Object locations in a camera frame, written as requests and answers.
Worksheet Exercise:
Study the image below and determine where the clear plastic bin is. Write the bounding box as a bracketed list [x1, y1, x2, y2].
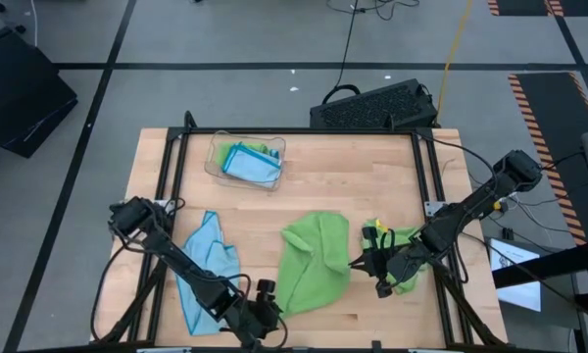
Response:
[204, 129, 287, 192]

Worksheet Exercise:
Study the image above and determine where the white display screen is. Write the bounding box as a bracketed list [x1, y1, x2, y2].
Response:
[488, 236, 543, 314]

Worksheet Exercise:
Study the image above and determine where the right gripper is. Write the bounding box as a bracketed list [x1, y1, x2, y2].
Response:
[348, 226, 427, 299]

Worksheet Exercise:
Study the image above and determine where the black equipment case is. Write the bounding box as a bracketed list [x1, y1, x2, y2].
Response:
[0, 25, 79, 160]

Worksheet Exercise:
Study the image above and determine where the black hanging cable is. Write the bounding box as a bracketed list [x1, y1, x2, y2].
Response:
[321, 0, 421, 106]

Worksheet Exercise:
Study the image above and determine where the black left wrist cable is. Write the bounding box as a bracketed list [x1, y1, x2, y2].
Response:
[220, 274, 290, 350]

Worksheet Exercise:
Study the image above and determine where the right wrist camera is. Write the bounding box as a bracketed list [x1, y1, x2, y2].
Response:
[386, 250, 414, 281]

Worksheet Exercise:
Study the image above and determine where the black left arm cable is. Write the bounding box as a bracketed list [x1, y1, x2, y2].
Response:
[90, 239, 148, 343]

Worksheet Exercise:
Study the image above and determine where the yellow hanging cable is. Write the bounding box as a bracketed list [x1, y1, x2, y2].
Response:
[433, 0, 474, 126]

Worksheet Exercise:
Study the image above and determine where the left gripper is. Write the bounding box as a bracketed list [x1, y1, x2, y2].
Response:
[227, 278, 289, 350]

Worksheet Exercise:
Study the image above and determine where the white floor cable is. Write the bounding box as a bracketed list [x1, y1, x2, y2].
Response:
[28, 0, 40, 49]

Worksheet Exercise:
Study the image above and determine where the black perforated computer case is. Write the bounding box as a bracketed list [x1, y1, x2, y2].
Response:
[309, 77, 440, 130]

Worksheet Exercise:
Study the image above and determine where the black stand beam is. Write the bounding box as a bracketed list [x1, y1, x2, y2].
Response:
[491, 238, 588, 290]

